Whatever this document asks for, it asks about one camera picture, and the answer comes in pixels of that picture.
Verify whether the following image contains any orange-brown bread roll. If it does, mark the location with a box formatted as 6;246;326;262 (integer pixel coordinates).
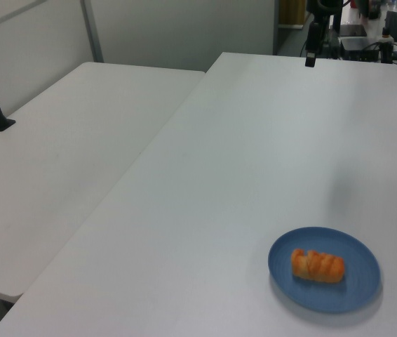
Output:
290;248;346;283

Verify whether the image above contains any white side table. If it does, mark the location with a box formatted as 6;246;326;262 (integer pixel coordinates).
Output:
0;61;207;305

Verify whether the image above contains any short black stand with clamp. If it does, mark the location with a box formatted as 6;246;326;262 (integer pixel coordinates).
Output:
304;20;323;68

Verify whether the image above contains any light wooden cabinet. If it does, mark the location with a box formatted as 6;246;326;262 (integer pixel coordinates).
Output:
277;0;307;28

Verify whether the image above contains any blue round plate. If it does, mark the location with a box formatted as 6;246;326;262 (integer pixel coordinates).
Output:
267;226;382;314

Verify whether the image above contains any black equipment box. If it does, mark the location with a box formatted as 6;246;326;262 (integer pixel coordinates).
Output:
339;36;382;61

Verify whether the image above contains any black overhead equipment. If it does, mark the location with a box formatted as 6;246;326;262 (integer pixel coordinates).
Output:
305;0;344;22

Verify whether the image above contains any grey partition post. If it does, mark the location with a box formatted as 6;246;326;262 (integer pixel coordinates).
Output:
81;0;105;65

